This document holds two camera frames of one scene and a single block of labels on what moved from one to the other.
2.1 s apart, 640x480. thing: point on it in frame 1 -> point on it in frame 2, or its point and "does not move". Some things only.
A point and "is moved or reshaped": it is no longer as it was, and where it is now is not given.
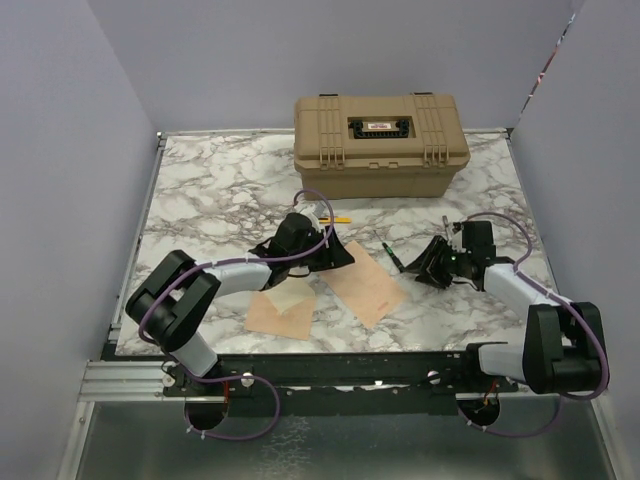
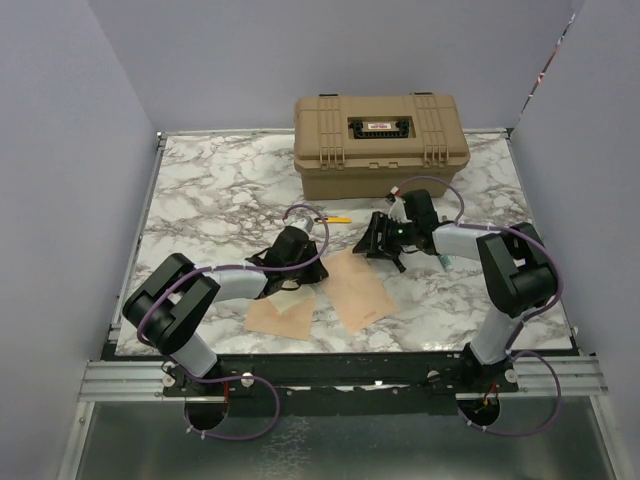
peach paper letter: [370, 292] is moved or reshaped
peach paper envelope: [285, 310] does not move
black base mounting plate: [388, 383] does not move
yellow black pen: [336, 220] does not move
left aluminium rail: [124, 381] does not move
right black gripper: [430, 259] -> [379, 222]
